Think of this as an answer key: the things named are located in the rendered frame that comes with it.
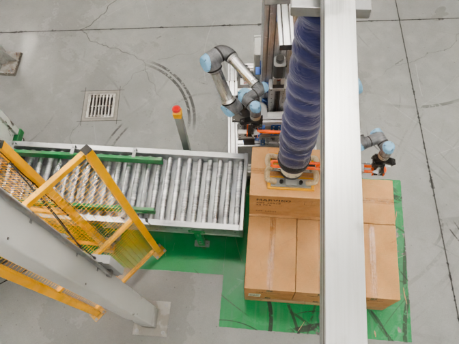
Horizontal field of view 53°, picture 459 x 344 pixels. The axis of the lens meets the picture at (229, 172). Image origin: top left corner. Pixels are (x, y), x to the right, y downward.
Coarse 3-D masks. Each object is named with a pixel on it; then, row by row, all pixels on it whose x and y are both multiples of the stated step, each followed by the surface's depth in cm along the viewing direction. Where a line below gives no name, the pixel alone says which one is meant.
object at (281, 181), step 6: (282, 180) 335; (300, 180) 335; (306, 180) 337; (270, 186) 337; (276, 186) 337; (282, 186) 336; (288, 186) 336; (294, 186) 336; (300, 186) 335; (306, 186) 335; (312, 186) 336
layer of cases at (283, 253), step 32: (384, 192) 390; (256, 224) 383; (288, 224) 382; (384, 224) 379; (256, 256) 372; (288, 256) 371; (384, 256) 368; (256, 288) 362; (288, 288) 361; (384, 288) 358
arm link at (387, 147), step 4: (380, 144) 299; (384, 144) 296; (388, 144) 296; (392, 144) 296; (380, 148) 300; (384, 148) 296; (388, 148) 294; (392, 148) 294; (380, 152) 302; (384, 152) 298; (388, 152) 296; (392, 152) 298; (384, 156) 302; (388, 156) 302
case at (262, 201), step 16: (256, 160) 348; (256, 176) 343; (304, 176) 341; (256, 192) 337; (272, 192) 337; (288, 192) 336; (304, 192) 336; (256, 208) 361; (272, 208) 359; (288, 208) 356; (304, 208) 353
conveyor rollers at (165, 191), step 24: (0, 168) 415; (48, 168) 412; (120, 168) 410; (168, 168) 407; (192, 168) 409; (240, 168) 404; (24, 192) 405; (72, 192) 401; (144, 192) 398; (168, 192) 400; (216, 192) 396; (240, 192) 395; (192, 216) 388; (216, 216) 387
